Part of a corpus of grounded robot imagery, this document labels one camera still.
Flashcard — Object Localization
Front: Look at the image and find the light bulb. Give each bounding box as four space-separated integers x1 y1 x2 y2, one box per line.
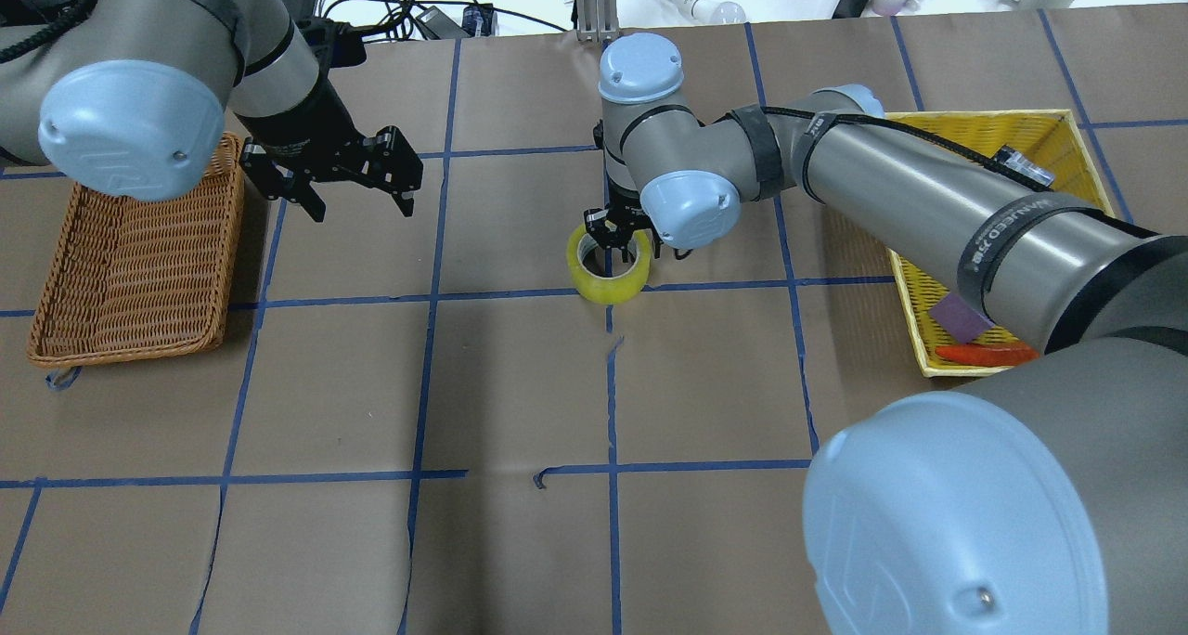
663 0 748 25

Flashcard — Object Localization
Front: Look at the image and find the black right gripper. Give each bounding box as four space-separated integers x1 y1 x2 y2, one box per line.
583 174 662 277

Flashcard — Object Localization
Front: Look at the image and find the brown wicker basket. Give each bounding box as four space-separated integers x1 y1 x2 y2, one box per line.
26 132 245 369

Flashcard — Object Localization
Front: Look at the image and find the black power adapter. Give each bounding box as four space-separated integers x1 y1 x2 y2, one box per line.
413 4 497 40

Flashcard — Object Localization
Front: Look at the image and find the purple foam cube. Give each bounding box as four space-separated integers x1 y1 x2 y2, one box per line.
928 292 996 343

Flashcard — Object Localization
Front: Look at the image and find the yellow woven tray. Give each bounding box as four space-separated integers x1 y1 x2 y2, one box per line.
881 109 1116 377

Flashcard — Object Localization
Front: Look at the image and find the yellow tape roll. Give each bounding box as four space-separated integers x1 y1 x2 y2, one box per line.
565 227 652 305

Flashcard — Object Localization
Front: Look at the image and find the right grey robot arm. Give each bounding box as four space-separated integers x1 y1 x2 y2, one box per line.
570 32 1184 634

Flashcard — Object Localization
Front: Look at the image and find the orange toy carrot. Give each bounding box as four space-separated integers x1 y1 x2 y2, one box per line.
934 342 1040 368

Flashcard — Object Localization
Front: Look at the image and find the aluminium frame post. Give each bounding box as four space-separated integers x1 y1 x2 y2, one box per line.
573 0 621 44

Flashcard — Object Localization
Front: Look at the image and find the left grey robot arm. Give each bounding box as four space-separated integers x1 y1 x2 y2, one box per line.
1 0 423 222

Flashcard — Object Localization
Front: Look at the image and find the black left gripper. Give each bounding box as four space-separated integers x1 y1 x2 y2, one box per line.
240 97 423 222

